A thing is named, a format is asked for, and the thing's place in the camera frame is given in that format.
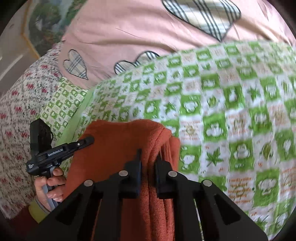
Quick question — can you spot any rust orange knit sweater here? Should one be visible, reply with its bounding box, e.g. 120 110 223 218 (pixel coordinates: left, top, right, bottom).
62 119 181 241

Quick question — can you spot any person's left forearm sleeve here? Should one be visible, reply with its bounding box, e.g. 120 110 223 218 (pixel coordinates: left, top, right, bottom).
10 197 50 238

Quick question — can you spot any person's left hand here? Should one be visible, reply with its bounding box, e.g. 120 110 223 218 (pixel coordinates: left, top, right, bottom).
35 167 66 212

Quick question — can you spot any small green checkered pillow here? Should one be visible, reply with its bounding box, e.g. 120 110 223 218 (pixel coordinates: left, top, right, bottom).
39 77 88 141

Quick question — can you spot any floral pink white quilt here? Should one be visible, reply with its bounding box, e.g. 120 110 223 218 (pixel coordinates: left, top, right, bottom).
0 42 63 219

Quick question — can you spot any pink heart patterned duvet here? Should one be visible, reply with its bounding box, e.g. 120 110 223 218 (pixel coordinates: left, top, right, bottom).
58 1 295 88

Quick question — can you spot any green frog patterned blanket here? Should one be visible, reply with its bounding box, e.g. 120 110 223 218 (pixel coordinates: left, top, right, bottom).
57 41 295 239

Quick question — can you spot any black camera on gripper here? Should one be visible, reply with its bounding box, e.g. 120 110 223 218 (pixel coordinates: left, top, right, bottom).
30 118 53 157

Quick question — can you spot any landscape painting on wall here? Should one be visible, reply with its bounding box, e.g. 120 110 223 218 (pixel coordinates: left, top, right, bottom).
21 0 86 58

